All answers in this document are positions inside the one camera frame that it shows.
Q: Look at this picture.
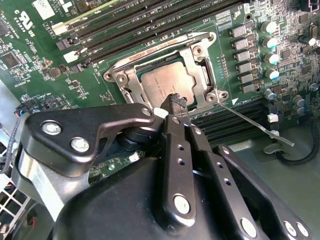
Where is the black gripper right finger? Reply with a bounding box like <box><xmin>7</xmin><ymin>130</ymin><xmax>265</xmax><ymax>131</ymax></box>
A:
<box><xmin>178</xmin><ymin>97</ymin><xmax>315</xmax><ymax>240</ymax></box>

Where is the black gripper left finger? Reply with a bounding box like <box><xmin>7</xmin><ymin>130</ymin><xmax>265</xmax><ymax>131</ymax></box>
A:
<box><xmin>15</xmin><ymin>92</ymin><xmax>199</xmax><ymax>225</ymax></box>

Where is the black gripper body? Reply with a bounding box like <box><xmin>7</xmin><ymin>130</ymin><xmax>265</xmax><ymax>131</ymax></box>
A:
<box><xmin>51</xmin><ymin>156</ymin><xmax>245</xmax><ymax>240</ymax></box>

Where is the thin wire locking lever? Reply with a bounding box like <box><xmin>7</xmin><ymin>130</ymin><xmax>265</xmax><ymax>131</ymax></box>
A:
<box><xmin>216</xmin><ymin>99</ymin><xmax>295</xmax><ymax>148</ymax></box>

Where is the metal socket cover frame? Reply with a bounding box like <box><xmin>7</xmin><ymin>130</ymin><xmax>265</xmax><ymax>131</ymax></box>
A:
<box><xmin>113</xmin><ymin>46</ymin><xmax>220</xmax><ymax>113</ymax></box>

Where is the silver CPU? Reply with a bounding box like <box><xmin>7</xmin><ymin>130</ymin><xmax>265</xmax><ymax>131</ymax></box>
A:
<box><xmin>139</xmin><ymin>61</ymin><xmax>199</xmax><ymax>107</ymax></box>

